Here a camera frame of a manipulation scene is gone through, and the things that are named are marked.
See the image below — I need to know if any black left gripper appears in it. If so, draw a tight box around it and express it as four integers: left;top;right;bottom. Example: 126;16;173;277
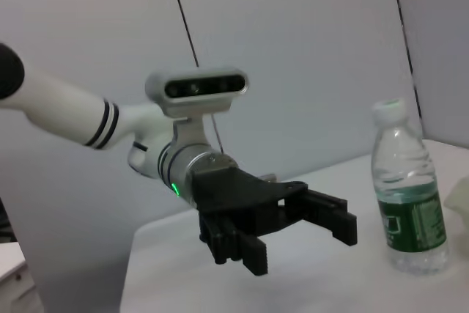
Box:
185;164;359;277

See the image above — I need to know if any clear water bottle green label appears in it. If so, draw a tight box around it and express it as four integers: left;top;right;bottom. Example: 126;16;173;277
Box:
370;97;451;277

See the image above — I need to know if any pale green glass fruit bowl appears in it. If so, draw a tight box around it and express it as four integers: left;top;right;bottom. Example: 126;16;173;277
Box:
443;176;469;234

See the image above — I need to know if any white cabinet corner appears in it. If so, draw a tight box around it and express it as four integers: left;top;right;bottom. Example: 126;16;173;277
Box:
0;240;45;313

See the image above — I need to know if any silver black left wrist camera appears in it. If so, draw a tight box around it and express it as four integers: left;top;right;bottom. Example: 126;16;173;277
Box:
144;66;251;146

